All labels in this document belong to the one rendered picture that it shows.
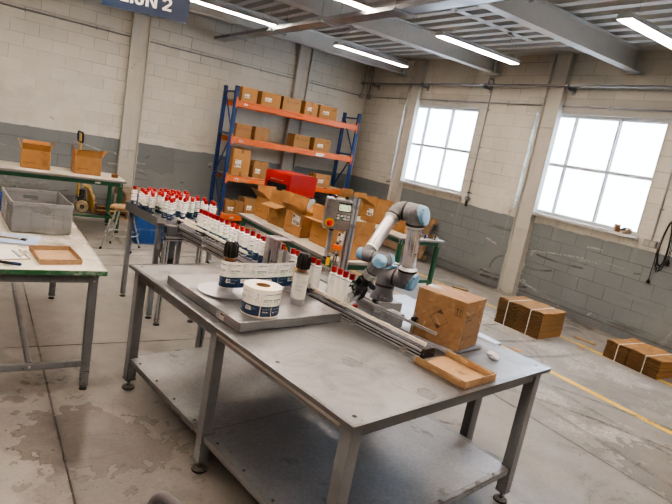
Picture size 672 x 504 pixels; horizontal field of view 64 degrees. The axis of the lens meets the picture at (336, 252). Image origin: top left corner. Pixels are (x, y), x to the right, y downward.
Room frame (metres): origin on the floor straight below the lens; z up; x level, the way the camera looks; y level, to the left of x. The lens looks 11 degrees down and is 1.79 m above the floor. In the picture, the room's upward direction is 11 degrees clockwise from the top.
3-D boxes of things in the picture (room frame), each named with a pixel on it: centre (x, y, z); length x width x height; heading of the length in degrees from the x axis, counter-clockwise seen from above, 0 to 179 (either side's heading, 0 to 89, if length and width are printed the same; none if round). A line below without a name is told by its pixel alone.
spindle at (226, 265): (2.93, 0.57, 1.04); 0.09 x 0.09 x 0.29
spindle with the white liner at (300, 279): (2.97, 0.17, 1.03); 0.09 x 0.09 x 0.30
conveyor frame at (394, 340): (3.22, 0.02, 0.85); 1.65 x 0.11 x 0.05; 44
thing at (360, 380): (3.06, 0.00, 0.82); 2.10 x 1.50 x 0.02; 44
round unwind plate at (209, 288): (2.93, 0.57, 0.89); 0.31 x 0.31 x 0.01
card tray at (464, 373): (2.50, -0.67, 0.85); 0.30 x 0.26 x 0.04; 44
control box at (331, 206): (3.35, 0.03, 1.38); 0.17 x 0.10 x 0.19; 99
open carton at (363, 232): (5.14, -0.11, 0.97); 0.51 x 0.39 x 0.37; 130
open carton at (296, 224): (5.82, 0.41, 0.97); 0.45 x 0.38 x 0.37; 128
